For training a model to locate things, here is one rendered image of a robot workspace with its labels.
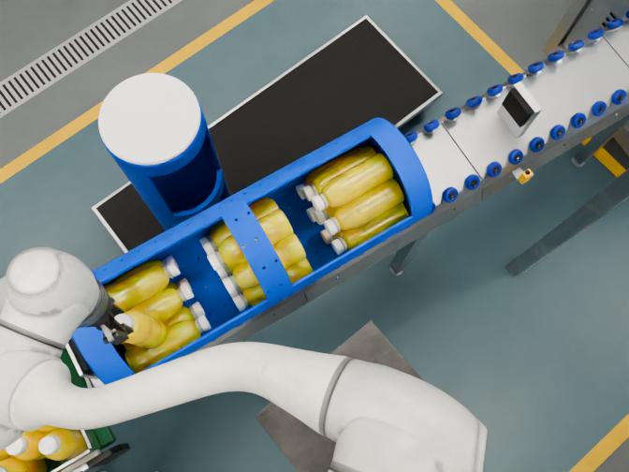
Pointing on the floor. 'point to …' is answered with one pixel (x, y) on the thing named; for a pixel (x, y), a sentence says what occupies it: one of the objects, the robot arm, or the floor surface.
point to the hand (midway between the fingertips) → (117, 321)
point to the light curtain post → (574, 224)
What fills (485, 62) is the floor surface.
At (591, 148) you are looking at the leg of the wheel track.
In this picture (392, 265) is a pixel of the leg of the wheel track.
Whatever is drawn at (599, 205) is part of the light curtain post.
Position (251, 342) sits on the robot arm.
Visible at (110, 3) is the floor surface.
